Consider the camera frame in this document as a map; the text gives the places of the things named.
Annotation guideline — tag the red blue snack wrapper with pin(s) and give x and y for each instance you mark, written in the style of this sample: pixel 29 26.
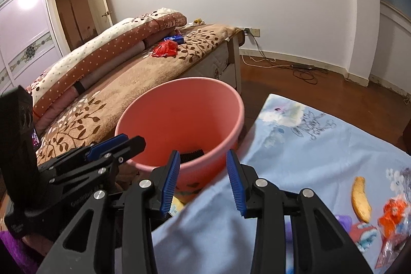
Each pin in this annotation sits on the red blue snack wrapper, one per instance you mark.
pixel 362 235

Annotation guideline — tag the wooden door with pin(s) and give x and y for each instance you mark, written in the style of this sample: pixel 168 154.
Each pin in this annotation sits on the wooden door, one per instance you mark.
pixel 74 14

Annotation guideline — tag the black foam fruit net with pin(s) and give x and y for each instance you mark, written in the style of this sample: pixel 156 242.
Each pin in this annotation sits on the black foam fruit net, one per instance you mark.
pixel 192 156

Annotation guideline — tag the wall socket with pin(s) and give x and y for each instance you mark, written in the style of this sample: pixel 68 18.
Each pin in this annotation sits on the wall socket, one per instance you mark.
pixel 253 32

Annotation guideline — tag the purple wardrobe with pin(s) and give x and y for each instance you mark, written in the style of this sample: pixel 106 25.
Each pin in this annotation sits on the purple wardrobe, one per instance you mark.
pixel 25 36

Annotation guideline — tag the blue floral tablecloth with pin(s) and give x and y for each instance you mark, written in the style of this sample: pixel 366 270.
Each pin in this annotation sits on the blue floral tablecloth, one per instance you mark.
pixel 305 165

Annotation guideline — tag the small yellow item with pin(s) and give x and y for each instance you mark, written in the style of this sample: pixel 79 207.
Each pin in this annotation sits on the small yellow item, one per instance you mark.
pixel 199 21

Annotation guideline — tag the colourful picture book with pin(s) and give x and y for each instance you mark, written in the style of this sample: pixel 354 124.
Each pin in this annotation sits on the colourful picture book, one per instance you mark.
pixel 178 205

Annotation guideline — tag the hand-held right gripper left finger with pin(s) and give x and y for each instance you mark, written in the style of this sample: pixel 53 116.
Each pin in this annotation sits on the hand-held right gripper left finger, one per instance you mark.
pixel 168 181

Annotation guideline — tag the banana peel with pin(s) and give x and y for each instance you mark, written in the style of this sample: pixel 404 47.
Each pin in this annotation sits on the banana peel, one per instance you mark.
pixel 359 200

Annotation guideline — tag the bed with leaf blanket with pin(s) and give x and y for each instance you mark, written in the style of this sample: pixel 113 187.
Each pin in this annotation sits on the bed with leaf blanket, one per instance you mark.
pixel 128 84

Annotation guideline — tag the wooden bed frame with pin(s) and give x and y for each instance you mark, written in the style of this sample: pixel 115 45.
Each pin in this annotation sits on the wooden bed frame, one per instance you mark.
pixel 231 55

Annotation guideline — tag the purple wrapper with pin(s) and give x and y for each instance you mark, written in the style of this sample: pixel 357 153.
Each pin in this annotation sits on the purple wrapper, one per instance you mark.
pixel 345 222

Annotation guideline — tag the clear plastic wrapper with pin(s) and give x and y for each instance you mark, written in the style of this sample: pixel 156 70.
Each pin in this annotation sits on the clear plastic wrapper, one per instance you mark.
pixel 390 250

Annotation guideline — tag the pink plastic bin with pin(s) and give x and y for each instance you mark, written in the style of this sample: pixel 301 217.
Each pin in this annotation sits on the pink plastic bin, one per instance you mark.
pixel 179 120

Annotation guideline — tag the red plastic bag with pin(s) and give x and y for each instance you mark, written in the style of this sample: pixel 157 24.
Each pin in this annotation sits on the red plastic bag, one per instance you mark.
pixel 165 49

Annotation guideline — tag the person's left forearm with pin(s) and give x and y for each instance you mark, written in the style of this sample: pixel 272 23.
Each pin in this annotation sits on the person's left forearm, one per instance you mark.
pixel 12 254

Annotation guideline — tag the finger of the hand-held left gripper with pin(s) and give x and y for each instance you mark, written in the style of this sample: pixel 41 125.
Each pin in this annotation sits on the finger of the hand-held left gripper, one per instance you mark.
pixel 107 145
pixel 131 148

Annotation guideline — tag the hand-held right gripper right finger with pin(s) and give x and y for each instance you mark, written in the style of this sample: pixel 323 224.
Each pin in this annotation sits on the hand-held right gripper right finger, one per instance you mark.
pixel 234 184

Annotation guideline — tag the orange plastic wrapper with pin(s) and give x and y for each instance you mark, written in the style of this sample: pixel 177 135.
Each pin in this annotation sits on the orange plastic wrapper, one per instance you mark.
pixel 393 214

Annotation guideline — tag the blue packet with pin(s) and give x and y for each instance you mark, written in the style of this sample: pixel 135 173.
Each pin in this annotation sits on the blue packet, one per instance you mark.
pixel 175 38

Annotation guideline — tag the folded dotted quilt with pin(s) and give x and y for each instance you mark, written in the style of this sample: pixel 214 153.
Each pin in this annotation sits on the folded dotted quilt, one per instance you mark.
pixel 106 46

